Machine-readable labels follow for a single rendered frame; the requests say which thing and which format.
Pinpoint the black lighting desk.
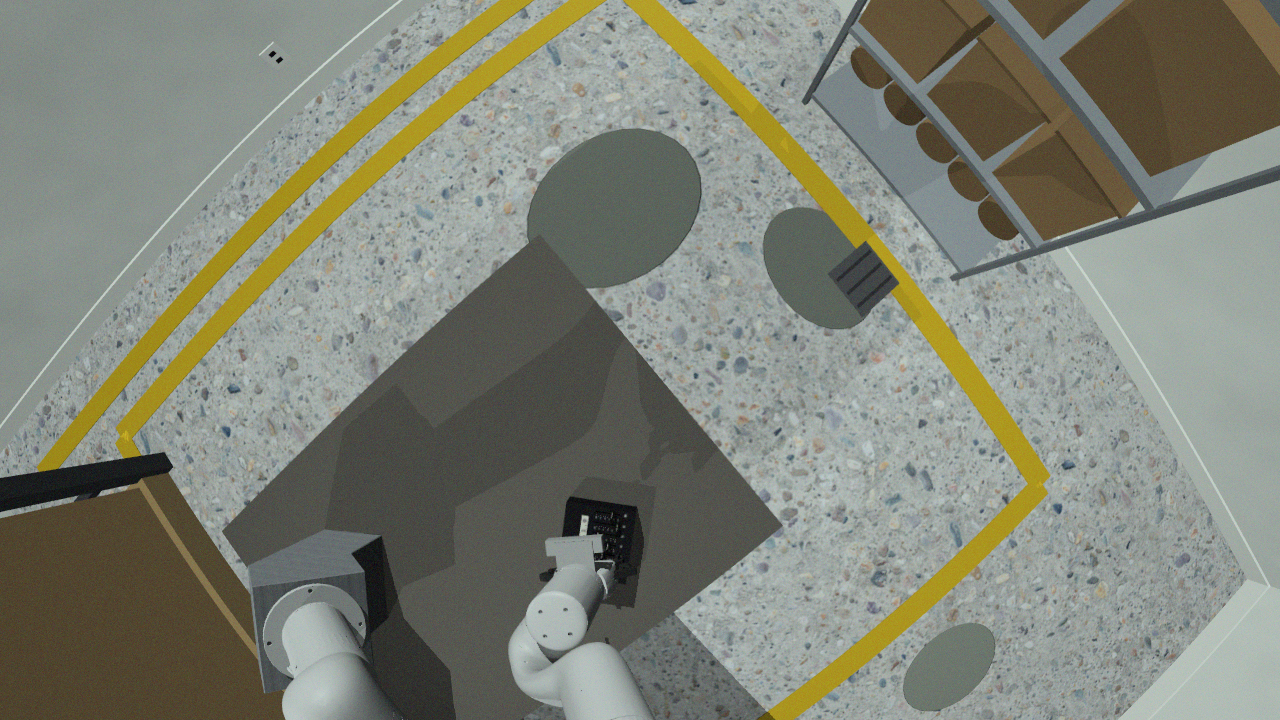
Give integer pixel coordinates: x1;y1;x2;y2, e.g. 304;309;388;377
562;496;637;562

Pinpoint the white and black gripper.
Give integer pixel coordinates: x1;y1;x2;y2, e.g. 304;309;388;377
539;553;637;600

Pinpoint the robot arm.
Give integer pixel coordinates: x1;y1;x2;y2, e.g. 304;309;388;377
262;534;655;720

